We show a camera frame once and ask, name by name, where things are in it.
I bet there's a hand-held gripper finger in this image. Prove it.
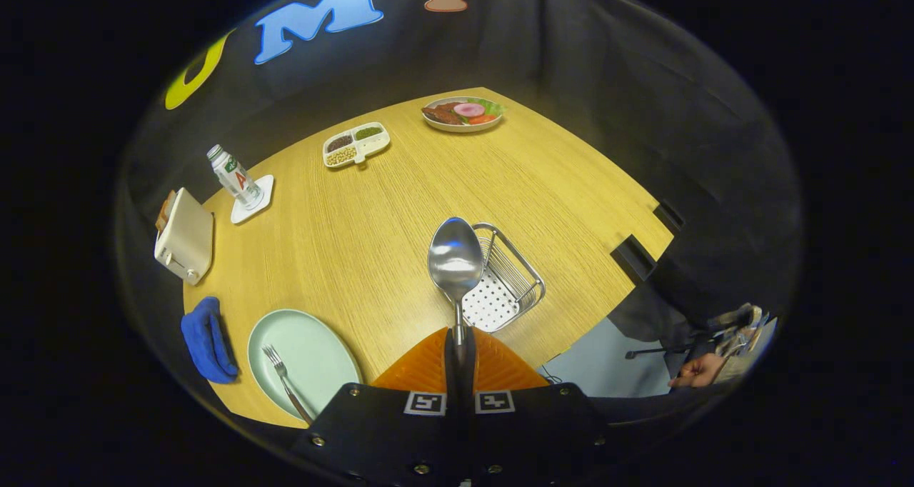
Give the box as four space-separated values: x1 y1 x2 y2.
289 328 461 487
461 328 622 487

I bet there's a metal spoon with brown handle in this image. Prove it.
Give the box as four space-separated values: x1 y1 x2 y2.
427 216 485 348

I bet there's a metal fork with brown handle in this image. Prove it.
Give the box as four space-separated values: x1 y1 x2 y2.
262 344 315 426

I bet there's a pale green plate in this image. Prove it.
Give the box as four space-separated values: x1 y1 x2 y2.
247 308 363 422

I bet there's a thin black rod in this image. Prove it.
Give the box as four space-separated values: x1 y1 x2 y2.
626 343 697 360

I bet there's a black table clamp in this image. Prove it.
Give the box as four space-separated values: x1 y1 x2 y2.
653 199 686 232
613 235 658 282

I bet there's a white divided bean tray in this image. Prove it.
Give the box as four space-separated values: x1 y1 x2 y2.
323 121 391 169

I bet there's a blue folded towel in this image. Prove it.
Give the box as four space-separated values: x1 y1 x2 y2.
180 296 239 384

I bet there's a white plate of food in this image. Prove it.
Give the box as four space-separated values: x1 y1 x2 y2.
421 96 506 133

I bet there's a white square coaster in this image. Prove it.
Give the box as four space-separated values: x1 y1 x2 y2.
230 174 275 225

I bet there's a person's patterned clothing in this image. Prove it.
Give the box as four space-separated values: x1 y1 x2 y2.
707 303 775 381

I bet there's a small white drink bottle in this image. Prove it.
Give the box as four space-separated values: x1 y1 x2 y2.
207 144 263 211

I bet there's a white toaster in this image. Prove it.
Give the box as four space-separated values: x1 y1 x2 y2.
154 188 215 286

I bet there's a metal wire cutlery rack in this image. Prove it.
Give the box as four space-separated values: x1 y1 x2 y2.
461 222 546 333

